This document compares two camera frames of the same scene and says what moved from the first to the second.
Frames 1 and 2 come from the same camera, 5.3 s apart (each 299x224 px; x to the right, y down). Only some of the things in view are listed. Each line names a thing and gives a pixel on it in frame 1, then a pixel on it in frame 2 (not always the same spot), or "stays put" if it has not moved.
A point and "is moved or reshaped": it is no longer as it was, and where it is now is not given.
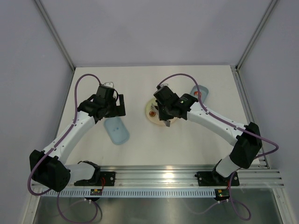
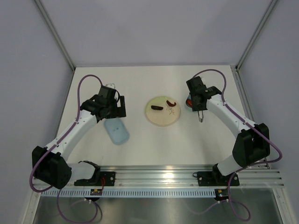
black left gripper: (118, 110) stays put
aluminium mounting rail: (184, 177) stays put
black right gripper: (163, 116) to (195, 107)
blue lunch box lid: (117, 130) stays put
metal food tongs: (167, 122) is moved or reshaped
